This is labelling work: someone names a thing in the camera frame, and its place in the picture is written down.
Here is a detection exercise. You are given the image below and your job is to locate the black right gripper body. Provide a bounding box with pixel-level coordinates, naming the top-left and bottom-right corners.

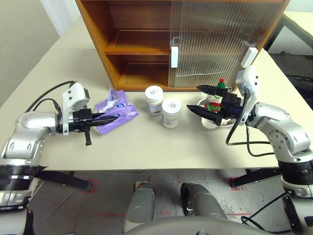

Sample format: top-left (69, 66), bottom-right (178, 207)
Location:
top-left (221, 91), bottom-right (246, 121)

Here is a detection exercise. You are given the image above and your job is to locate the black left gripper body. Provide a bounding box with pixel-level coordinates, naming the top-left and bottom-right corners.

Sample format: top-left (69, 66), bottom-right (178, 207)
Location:
top-left (72, 109), bottom-right (95, 147)

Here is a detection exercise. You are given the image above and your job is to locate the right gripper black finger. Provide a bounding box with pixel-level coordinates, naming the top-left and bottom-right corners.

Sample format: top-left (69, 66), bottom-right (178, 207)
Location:
top-left (197, 84), bottom-right (232, 96)
top-left (186, 104), bottom-right (224, 127)

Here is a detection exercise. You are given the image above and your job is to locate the plush snowman toy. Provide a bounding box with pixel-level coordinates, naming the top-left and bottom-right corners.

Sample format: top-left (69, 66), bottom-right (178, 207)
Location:
top-left (203, 78), bottom-right (229, 113)

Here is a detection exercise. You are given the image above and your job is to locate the purple soft package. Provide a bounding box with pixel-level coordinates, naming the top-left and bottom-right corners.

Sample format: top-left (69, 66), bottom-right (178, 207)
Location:
top-left (94, 87), bottom-right (139, 135)

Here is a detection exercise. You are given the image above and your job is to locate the white plastic bottle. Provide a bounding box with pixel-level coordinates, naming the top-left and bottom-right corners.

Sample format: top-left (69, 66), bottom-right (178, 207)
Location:
top-left (160, 98), bottom-right (181, 129)
top-left (144, 85), bottom-right (164, 116)

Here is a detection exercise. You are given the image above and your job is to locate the ribbed clear sliding door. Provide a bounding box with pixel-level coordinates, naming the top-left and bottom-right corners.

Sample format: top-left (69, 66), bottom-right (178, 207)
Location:
top-left (168, 0), bottom-right (269, 89)
top-left (175, 0), bottom-right (284, 89)

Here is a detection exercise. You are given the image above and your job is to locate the wooden cabinet shelf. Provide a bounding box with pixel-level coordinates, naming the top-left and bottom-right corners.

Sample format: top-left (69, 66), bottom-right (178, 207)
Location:
top-left (105, 29), bottom-right (172, 55)

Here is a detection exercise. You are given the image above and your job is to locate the wooden cabinet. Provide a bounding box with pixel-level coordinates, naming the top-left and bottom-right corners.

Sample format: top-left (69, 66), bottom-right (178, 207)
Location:
top-left (75, 0), bottom-right (291, 92)

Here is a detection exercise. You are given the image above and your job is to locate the metal bowl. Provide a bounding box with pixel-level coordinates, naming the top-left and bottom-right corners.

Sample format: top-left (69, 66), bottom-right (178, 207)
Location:
top-left (197, 97), bottom-right (239, 129)

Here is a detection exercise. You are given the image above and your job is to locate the grey rounded robot leg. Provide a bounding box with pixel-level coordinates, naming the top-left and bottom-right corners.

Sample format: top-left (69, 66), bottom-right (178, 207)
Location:
top-left (125, 182), bottom-right (156, 224)
top-left (180, 183), bottom-right (228, 221)

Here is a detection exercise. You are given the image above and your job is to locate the silver robot torso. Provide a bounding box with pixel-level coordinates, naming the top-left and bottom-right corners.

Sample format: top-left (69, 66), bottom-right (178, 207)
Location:
top-left (122, 216), bottom-right (291, 235)

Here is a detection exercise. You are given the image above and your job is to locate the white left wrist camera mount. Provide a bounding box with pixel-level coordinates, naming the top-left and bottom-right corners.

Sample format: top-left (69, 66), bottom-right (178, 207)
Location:
top-left (60, 82), bottom-right (90, 136)

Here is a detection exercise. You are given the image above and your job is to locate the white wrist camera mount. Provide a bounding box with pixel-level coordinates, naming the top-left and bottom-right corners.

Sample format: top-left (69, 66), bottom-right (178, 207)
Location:
top-left (235, 66), bottom-right (260, 126)
top-left (60, 82), bottom-right (90, 136)

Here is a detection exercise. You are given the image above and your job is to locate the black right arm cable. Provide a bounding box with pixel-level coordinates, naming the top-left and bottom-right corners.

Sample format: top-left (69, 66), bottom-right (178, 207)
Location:
top-left (225, 88), bottom-right (278, 157)

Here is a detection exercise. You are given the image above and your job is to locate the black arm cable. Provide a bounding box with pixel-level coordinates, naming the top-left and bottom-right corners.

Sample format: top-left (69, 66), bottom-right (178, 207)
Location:
top-left (225, 88), bottom-right (278, 157)
top-left (24, 80), bottom-right (76, 116)

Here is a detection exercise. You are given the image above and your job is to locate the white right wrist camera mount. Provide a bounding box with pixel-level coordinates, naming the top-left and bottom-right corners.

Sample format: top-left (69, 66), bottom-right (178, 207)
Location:
top-left (235, 66), bottom-right (260, 126)

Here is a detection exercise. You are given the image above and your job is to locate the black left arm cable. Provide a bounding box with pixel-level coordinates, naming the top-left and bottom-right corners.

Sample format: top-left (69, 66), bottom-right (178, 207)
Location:
top-left (24, 80), bottom-right (76, 116)

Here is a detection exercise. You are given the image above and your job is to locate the black metal frame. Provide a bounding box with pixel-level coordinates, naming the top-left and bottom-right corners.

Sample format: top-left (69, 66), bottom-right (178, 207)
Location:
top-left (263, 13), bottom-right (313, 53)

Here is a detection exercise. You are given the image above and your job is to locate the black hanging torso cable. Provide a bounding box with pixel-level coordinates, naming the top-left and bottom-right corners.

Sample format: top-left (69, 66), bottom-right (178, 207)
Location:
top-left (241, 192), bottom-right (293, 233)

